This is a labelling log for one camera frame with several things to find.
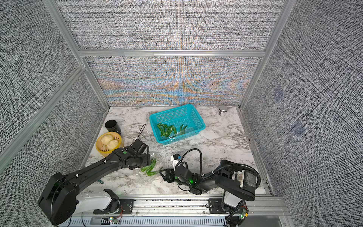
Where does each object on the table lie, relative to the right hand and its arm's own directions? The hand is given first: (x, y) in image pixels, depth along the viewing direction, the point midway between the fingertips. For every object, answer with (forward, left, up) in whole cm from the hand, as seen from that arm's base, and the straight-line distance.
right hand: (160, 170), depth 80 cm
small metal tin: (+47, -44, -2) cm, 65 cm away
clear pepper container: (+5, +4, -6) cm, 9 cm away
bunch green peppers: (+2, +8, -5) cm, 10 cm away
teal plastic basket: (+47, -16, -7) cm, 50 cm away
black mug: (+29, +35, +2) cm, 46 cm away
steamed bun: (+16, +32, 0) cm, 36 cm away
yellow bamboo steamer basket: (+15, +39, -4) cm, 42 cm away
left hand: (+5, +8, -1) cm, 9 cm away
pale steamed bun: (+20, +38, 0) cm, 43 cm away
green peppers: (+29, -2, -4) cm, 29 cm away
